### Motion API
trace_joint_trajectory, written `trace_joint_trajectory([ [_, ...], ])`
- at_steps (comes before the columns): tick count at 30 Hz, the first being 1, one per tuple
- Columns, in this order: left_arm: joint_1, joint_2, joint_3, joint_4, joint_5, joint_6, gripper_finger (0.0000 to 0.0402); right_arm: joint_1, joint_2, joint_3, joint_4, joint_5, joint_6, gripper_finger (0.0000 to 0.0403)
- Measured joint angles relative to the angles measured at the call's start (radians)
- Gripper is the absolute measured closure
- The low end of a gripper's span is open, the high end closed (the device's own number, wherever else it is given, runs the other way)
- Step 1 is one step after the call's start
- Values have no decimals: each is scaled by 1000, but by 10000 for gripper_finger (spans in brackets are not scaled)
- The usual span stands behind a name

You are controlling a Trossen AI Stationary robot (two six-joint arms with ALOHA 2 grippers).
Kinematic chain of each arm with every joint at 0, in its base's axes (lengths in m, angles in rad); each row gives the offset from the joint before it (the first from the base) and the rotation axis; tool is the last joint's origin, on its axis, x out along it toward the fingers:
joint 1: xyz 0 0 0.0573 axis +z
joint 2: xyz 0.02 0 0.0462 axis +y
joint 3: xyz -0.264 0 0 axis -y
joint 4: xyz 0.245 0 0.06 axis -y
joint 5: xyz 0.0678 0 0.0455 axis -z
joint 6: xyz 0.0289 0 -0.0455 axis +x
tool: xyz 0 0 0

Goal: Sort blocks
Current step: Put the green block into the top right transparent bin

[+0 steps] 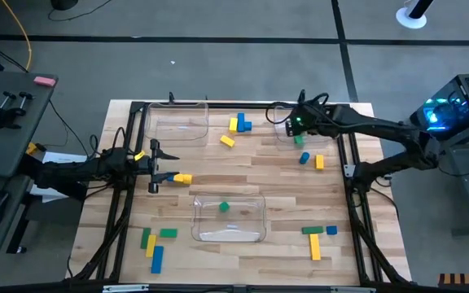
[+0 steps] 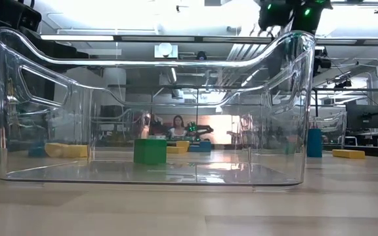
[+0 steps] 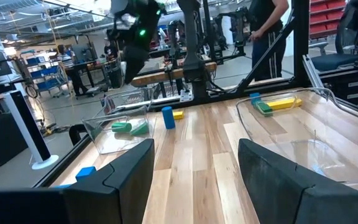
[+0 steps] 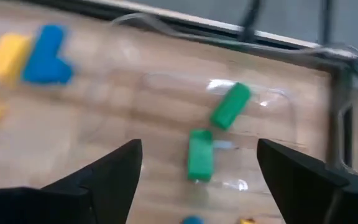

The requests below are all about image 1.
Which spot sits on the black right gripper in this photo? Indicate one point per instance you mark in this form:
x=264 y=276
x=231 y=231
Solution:
x=305 y=122

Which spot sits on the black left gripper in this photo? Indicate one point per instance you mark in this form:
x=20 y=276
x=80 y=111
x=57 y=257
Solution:
x=154 y=167

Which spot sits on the small blue wooden block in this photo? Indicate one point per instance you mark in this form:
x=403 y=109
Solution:
x=171 y=178

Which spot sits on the yellow wooden cube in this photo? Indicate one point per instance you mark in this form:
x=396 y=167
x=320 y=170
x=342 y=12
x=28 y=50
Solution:
x=187 y=179
x=178 y=178

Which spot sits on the blue wooden cylinder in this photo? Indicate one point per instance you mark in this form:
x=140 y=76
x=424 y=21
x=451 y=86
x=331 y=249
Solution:
x=304 y=158

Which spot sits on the blue wooden cube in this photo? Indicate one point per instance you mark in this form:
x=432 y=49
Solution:
x=331 y=230
x=248 y=125

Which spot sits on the green wooden cube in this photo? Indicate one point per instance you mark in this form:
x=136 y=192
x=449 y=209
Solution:
x=224 y=206

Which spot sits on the long yellow wooden block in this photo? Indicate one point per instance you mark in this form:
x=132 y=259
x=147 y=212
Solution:
x=315 y=247
x=151 y=246

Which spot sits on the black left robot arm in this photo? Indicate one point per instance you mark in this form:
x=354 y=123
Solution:
x=75 y=173

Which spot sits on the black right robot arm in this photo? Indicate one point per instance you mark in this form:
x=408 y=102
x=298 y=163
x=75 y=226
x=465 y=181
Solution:
x=381 y=126

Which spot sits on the yellow tag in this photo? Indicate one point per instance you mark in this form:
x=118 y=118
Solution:
x=139 y=155

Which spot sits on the clear plastic bin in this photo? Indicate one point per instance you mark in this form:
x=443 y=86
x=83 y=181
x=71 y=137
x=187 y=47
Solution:
x=177 y=122
x=280 y=135
x=238 y=228

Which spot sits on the white paper sheet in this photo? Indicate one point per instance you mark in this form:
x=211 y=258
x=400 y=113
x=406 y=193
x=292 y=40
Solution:
x=65 y=158

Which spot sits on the yellow black small object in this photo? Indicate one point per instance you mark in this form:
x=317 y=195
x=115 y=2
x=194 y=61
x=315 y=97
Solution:
x=33 y=148

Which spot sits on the white round stand base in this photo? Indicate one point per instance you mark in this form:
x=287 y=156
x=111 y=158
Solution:
x=405 y=18

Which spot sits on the pink eraser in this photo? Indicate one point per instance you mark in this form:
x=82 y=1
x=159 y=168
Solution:
x=45 y=81

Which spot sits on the computer tower with lights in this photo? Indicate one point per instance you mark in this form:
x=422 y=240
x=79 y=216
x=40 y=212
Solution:
x=454 y=106

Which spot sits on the black clamp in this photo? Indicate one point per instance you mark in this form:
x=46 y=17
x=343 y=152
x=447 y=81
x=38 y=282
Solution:
x=4 y=116

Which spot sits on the grey metal stand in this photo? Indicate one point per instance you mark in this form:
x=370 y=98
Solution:
x=466 y=175

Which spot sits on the black round base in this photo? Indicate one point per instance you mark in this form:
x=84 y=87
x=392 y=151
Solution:
x=64 y=4

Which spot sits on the orange black striped object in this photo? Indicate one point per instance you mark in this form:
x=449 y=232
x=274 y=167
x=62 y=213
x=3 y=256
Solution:
x=466 y=279

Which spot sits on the black aluminium table frame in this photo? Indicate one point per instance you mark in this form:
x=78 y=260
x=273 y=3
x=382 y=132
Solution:
x=238 y=107

